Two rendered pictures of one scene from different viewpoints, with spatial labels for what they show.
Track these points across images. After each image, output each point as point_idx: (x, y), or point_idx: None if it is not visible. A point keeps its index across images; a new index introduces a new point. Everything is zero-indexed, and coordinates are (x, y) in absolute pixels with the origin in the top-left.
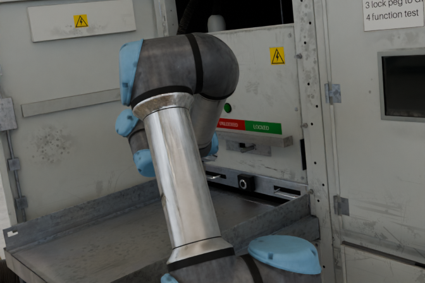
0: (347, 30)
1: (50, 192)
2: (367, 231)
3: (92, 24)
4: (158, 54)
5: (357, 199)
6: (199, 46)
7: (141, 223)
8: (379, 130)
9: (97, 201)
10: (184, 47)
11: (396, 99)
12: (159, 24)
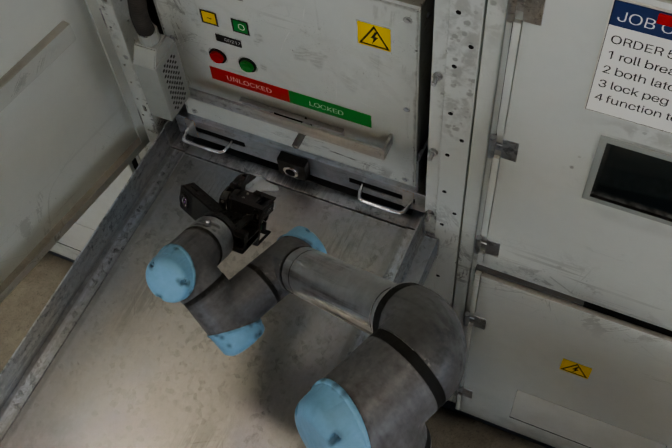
0: (552, 94)
1: None
2: (522, 274)
3: None
4: (394, 432)
5: (514, 248)
6: (441, 383)
7: (162, 303)
8: (573, 204)
9: (62, 286)
10: (422, 397)
11: (613, 185)
12: None
